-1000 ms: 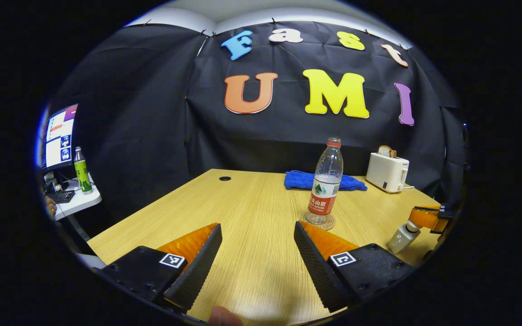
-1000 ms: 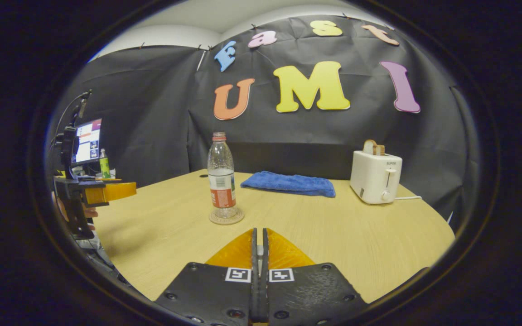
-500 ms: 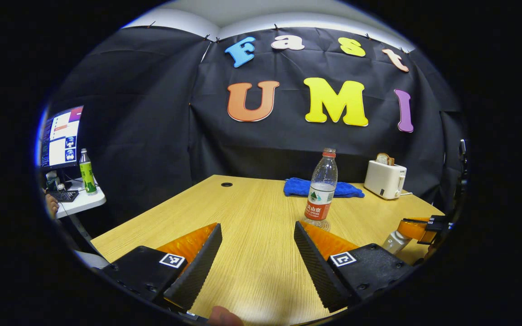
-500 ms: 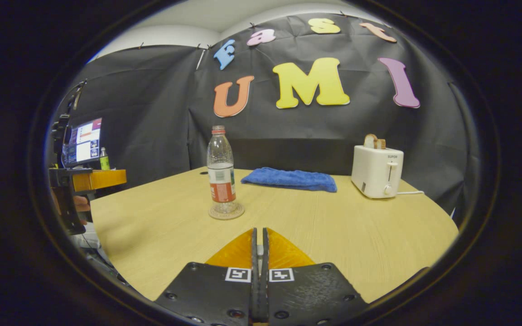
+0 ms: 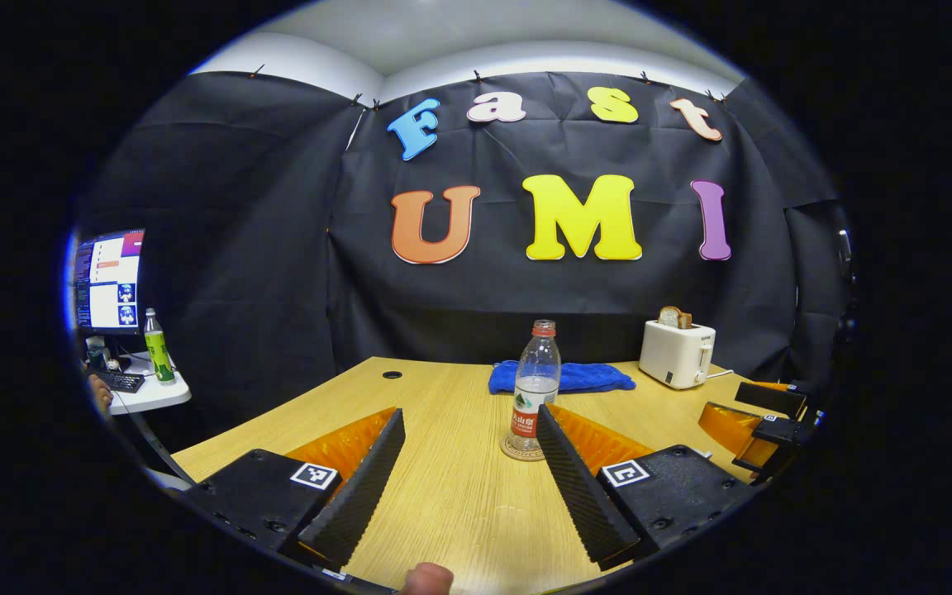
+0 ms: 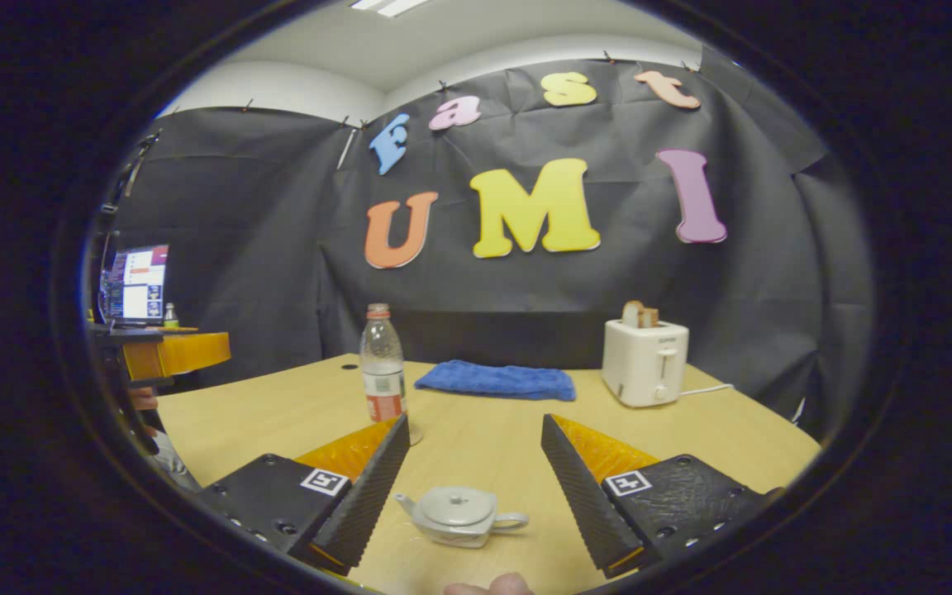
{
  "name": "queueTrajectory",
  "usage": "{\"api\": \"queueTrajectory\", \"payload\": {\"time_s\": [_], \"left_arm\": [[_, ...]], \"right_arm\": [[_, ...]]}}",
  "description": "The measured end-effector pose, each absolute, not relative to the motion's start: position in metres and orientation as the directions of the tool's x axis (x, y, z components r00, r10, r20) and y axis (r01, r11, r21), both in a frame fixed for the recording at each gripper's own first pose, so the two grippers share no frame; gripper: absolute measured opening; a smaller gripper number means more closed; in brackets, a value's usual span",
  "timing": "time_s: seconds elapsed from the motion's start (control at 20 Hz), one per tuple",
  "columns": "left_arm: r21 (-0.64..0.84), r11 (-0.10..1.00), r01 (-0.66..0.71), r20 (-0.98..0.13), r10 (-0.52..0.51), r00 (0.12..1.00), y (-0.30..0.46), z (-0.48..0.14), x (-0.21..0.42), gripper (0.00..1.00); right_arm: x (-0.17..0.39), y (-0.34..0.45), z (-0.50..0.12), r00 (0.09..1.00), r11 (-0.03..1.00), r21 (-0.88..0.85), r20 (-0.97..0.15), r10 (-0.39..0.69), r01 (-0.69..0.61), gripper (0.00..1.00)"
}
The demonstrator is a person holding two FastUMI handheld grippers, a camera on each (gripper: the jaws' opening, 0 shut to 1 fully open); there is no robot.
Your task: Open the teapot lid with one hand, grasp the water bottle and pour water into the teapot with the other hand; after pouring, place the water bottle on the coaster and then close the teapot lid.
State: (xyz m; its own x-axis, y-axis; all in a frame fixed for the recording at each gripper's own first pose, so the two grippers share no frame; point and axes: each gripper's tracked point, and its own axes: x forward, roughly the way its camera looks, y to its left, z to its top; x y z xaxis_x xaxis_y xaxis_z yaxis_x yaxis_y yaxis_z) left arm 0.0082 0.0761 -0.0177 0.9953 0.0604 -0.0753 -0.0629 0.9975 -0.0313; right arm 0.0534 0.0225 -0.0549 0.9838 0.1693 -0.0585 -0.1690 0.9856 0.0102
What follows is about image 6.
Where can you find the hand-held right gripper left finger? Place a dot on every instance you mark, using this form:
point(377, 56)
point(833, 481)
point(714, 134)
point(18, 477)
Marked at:
point(368, 496)

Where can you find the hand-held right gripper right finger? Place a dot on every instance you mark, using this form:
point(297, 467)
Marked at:
point(579, 504)

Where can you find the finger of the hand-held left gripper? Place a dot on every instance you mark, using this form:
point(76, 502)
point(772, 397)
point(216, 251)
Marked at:
point(187, 354)

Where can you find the white teacup lid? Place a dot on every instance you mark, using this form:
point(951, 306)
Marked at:
point(455, 504)

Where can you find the white ceramic teacup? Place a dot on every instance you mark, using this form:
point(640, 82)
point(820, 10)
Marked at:
point(459, 535)

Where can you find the clear plastic water bottle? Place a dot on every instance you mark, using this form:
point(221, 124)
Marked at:
point(383, 372)

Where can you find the green bottle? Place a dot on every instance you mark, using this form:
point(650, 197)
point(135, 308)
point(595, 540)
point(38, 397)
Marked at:
point(170, 316)

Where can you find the computer monitor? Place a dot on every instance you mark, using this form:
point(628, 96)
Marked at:
point(139, 285)

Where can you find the blue towel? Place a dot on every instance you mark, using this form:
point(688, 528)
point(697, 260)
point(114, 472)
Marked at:
point(497, 380)

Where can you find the white toaster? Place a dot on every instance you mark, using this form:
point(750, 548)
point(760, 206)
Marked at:
point(645, 364)

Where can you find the bread slice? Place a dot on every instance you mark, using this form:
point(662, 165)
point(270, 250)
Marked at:
point(640, 316)

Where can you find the ceiling light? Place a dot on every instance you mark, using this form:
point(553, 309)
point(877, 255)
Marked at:
point(389, 7)

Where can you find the white metal frame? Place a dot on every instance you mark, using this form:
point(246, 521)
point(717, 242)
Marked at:
point(798, 411)

